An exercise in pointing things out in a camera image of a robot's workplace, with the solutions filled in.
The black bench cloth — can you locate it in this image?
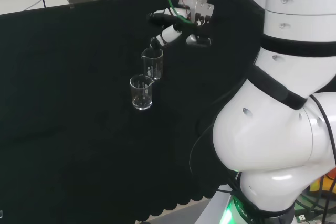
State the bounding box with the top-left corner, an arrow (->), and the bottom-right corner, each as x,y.
0,0 -> 266,224

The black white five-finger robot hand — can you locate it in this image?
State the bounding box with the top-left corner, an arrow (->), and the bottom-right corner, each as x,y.
145,0 -> 215,51

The clear glass beaker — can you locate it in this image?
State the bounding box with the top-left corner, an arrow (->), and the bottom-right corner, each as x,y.
129,74 -> 156,111
140,47 -> 164,81

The yellow stop button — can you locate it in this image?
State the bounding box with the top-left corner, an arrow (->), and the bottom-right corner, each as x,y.
309,173 -> 336,201

